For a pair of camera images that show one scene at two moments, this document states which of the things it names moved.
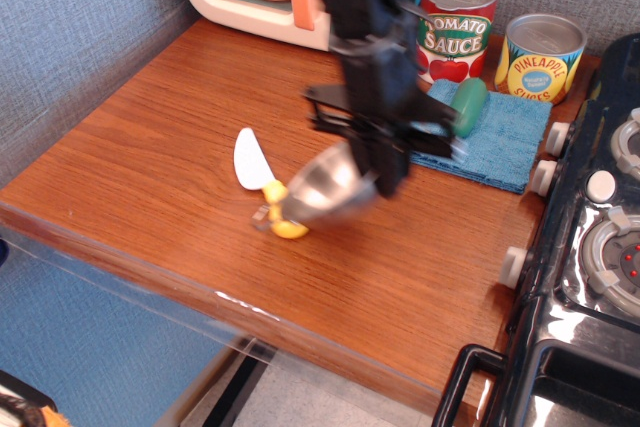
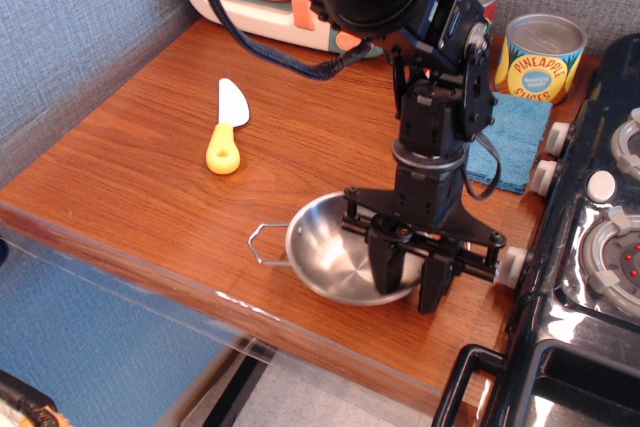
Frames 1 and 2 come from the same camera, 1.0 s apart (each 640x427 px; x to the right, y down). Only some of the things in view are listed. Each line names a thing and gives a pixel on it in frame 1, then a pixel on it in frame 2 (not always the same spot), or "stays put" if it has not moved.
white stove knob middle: (543, 175) stays put
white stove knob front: (513, 266) stays put
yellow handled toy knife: (254, 173) to (222, 156)
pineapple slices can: (541, 57) stays put
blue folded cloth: (503, 146) stays put
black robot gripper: (381, 110) to (424, 208)
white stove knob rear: (556, 137) stays put
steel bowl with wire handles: (328, 186) to (332, 263)
